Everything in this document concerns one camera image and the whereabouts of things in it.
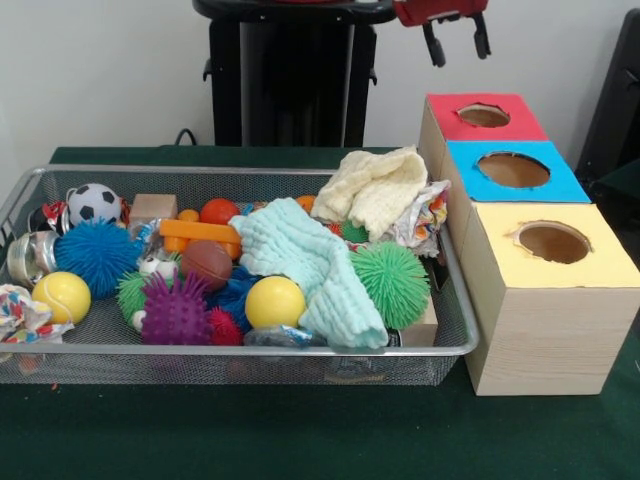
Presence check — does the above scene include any plain blue spiky ball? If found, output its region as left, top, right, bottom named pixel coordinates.
left=53, top=217, right=141, bottom=300

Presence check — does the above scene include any mint green waffle cloth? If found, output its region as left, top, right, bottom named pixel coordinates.
left=228, top=197, right=390, bottom=350

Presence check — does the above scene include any wooden box with three holes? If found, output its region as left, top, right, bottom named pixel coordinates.
left=415, top=92, right=640, bottom=397

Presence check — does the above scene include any black upright panel stand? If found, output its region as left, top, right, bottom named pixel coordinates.
left=574, top=7, right=640, bottom=236

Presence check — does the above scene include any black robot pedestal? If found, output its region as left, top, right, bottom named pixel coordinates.
left=192, top=0, right=404, bottom=148

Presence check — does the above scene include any clear mesh bin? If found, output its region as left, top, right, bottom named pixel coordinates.
left=0, top=163, right=482, bottom=387

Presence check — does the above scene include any smooth yellow ball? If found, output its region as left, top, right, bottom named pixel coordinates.
left=244, top=275, right=307, bottom=330

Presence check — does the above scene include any black looped cable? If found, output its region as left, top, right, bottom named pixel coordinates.
left=172, top=128, right=216, bottom=147

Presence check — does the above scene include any purple spiky toy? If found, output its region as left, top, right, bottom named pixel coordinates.
left=140, top=272, right=214, bottom=347

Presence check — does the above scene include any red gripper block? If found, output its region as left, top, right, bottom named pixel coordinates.
left=393, top=0, right=493, bottom=69

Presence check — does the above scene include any plain green spiky ball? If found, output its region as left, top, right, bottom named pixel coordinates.
left=349, top=242, right=432, bottom=317

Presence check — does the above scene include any cream waffle cloth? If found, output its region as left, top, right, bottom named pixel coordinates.
left=310, top=144, right=430, bottom=241

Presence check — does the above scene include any small soccer ball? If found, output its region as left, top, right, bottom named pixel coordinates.
left=67, top=183, right=124, bottom=226

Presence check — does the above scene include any dark green tablecloth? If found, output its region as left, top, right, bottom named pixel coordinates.
left=0, top=144, right=640, bottom=480

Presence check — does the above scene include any multicoloured patterned cloth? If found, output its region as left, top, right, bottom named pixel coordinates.
left=0, top=283, right=76, bottom=346

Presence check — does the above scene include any brown toy football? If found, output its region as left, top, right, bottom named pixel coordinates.
left=179, top=239, right=234, bottom=292

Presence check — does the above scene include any yellow tennis ball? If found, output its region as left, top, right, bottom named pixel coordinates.
left=32, top=271, right=93, bottom=325

